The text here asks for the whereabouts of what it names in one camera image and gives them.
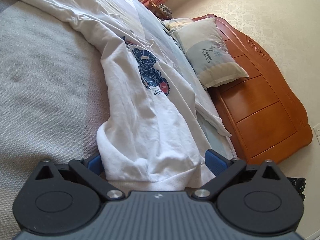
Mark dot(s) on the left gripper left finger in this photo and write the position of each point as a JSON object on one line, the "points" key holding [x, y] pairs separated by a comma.
{"points": [[88, 171]]}

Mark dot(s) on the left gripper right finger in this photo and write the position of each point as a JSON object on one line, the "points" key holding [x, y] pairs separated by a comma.
{"points": [[226, 172]]}

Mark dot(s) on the white printed long-sleeve shirt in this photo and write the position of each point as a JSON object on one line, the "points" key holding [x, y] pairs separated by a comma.
{"points": [[152, 140]]}

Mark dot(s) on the wooden headboard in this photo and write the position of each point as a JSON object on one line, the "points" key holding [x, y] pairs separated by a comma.
{"points": [[264, 116]]}

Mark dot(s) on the pastel patchwork bed cover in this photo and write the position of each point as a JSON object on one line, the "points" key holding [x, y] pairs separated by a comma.
{"points": [[53, 99]]}

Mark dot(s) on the blue beige pillow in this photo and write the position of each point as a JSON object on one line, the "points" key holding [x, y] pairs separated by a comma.
{"points": [[207, 53]]}

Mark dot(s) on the patterned item on nightstand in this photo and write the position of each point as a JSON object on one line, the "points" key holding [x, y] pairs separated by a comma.
{"points": [[166, 12]]}

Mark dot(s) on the white wall socket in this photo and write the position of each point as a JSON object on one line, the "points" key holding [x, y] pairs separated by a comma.
{"points": [[316, 129]]}

